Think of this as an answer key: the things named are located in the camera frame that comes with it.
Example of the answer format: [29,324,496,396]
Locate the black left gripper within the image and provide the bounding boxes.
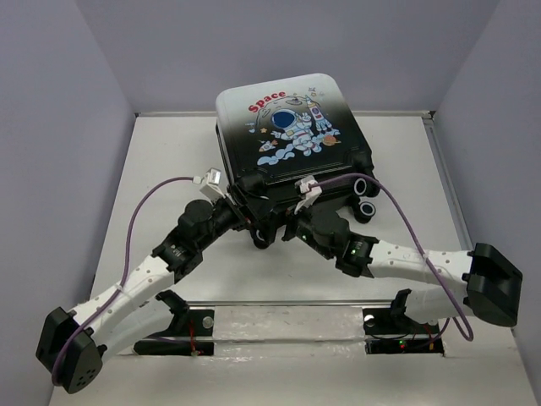
[196,183,275,251]

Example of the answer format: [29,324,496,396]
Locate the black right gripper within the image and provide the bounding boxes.
[256,195,334,260]

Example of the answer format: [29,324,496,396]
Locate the black hard-shell suitcase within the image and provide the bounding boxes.
[214,72,380,250]

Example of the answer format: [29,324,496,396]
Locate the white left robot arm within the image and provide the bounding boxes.
[36,197,249,394]

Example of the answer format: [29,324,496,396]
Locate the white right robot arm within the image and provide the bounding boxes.
[283,209,523,332]

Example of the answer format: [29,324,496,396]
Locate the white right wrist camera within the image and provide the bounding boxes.
[294,175,322,215]

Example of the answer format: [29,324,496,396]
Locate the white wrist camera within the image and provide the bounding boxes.
[192,167,225,202]
[294,175,322,215]

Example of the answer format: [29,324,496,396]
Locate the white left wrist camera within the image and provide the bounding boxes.
[192,167,225,202]

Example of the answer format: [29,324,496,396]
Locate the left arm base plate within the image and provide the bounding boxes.
[133,308,215,357]

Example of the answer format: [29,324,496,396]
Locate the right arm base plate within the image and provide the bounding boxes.
[363,308,445,355]

